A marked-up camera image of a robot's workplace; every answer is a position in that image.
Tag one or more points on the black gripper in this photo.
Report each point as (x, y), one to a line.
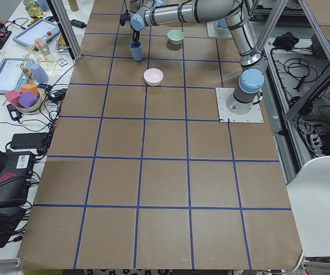
(136, 35)

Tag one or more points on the blue cup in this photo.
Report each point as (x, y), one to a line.
(136, 50)

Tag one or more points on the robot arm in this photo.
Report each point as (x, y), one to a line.
(223, 19)

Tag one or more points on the mint green bowl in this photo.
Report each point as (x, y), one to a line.
(175, 37)

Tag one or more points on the pink bowl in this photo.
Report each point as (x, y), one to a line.
(153, 76)

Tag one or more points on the blue-cased tablet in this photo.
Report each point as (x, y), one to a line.
(41, 29)
(11, 75)

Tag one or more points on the light blue cylinder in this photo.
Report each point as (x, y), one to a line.
(39, 74)

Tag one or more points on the bowl of foam blocks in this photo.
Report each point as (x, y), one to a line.
(27, 101)

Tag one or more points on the black power adapter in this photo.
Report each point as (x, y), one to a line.
(27, 140)

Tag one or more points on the white chair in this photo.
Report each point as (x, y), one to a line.
(309, 195)

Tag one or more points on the aluminium frame post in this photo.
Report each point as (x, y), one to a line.
(59, 12)

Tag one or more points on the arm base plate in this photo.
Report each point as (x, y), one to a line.
(232, 111)

